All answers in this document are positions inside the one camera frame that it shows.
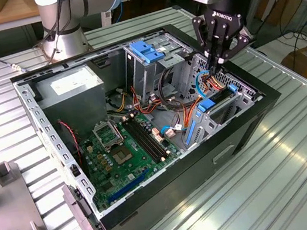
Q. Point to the metal disk bay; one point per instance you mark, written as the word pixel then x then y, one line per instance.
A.
pixel 246 98

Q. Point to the black RAM slot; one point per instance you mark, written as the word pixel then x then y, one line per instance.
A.
pixel 143 144
pixel 150 137

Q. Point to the white plug connector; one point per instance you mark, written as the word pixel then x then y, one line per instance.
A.
pixel 169 133

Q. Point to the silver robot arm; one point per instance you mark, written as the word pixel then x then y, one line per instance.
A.
pixel 61 33

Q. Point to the grey case bezel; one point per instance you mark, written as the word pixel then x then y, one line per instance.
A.
pixel 79 211

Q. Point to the CPU socket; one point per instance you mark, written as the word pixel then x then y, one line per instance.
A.
pixel 122 155

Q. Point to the metal drive cage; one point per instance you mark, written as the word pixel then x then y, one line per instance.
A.
pixel 147 80

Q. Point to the blue plastic drive latch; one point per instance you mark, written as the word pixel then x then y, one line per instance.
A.
pixel 145 51

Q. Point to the green motherboard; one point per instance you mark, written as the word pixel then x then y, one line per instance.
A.
pixel 139 168

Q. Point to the black PC case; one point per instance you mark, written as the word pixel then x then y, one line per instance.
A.
pixel 183 181

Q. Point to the grey power supply unit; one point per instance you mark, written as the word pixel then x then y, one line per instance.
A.
pixel 75 111

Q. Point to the blue expansion slot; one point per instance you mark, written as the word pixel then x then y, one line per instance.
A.
pixel 127 186

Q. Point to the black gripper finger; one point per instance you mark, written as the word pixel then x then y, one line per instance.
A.
pixel 202 35
pixel 236 45

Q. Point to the black case fan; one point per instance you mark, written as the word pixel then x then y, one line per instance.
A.
pixel 70 141

